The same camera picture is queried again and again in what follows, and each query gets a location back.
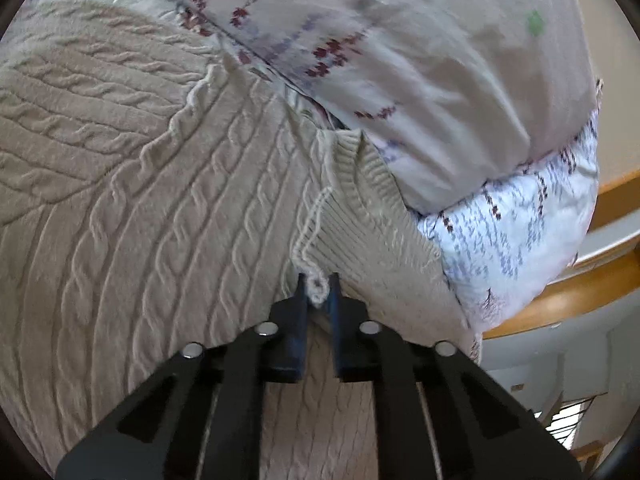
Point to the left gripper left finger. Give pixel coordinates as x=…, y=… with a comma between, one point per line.
x=199, y=415

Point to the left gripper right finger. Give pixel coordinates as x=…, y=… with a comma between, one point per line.
x=437, y=414

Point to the beige cable-knit sweater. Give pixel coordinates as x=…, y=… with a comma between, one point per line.
x=155, y=192

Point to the blue floral right pillow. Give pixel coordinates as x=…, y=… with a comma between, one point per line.
x=503, y=245

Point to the pink floral left pillow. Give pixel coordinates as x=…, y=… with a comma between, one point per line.
x=459, y=92

